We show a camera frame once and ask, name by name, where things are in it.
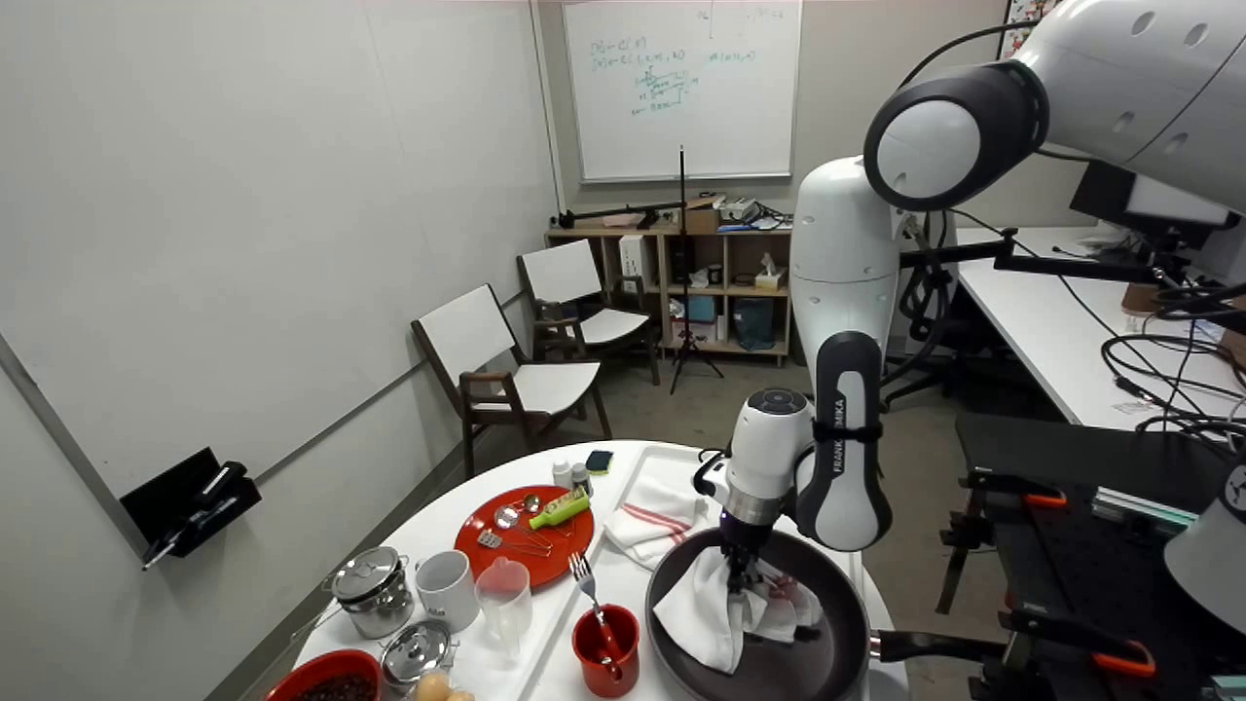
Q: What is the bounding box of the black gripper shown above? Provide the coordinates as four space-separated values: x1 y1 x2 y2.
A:
715 516 783 625

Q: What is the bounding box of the white towel with red stripes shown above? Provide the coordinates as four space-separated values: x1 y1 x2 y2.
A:
651 539 828 679
604 449 718 565

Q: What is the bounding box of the dark nonstick frying pan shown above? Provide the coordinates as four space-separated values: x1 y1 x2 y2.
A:
643 522 1042 701

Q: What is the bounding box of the red round plate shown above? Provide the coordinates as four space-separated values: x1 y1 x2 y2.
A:
452 482 600 595

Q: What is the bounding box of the clear plastic cup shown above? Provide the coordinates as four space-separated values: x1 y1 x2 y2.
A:
471 558 538 655

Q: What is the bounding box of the white folding chair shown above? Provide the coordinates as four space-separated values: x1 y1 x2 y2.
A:
512 238 660 386
408 281 616 482

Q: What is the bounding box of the white mug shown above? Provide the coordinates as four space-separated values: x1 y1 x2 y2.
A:
412 544 486 636

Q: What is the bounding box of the black office chair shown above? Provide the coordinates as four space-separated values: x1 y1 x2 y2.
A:
887 207 1003 420

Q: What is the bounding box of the black work table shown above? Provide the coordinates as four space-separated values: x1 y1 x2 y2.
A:
948 409 1246 701

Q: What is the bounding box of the small round steel container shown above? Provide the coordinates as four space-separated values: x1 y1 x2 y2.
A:
380 616 460 690

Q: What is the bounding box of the black tripod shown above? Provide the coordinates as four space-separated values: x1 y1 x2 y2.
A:
660 147 728 397

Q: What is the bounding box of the wooden shelf unit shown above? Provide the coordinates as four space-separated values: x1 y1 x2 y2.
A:
652 191 798 365

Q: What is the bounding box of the steel jar with lid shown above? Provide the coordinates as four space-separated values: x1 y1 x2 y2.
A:
328 544 417 643

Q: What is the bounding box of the white office desk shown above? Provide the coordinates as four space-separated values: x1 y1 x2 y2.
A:
948 220 1246 436

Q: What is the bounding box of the teal box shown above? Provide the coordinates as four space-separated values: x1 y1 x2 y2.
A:
1084 482 1201 539

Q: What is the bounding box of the long black rod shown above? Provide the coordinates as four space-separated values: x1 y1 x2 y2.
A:
550 195 681 233

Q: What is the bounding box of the red bowl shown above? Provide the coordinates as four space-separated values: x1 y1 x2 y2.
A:
264 648 389 701

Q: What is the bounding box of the black computer monitor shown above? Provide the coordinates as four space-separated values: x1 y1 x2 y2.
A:
1066 153 1246 256

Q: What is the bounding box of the red cup with handle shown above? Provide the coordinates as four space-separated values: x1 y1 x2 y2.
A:
569 600 643 701

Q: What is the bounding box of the black clamp with orange handle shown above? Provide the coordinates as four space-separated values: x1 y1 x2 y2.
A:
930 464 1073 618
998 600 1160 686

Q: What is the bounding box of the tangle of black cables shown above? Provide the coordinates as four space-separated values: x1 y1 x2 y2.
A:
1099 275 1246 451

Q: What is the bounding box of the wall whiteboard with green writing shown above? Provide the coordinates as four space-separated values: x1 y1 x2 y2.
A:
555 0 804 187

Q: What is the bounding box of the black wall holder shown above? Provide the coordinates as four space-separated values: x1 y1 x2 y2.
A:
115 444 264 578

